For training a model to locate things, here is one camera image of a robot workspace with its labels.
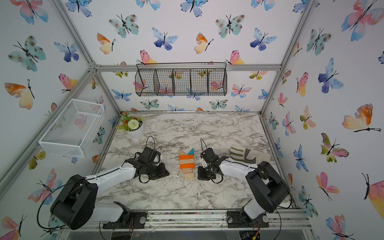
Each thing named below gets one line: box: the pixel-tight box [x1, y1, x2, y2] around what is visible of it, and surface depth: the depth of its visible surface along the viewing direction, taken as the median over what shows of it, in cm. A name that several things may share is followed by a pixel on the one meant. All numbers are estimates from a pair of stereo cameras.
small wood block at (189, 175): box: [184, 172, 195, 179], surface depth 90 cm
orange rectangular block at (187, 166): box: [180, 163, 196, 170], surface depth 95 cm
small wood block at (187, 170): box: [182, 168, 193, 174], surface depth 93 cm
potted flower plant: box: [116, 110, 145, 138], surface depth 95 cm
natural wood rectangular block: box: [180, 158, 195, 165], surface depth 95 cm
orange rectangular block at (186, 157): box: [179, 154, 194, 160], surface depth 98 cm
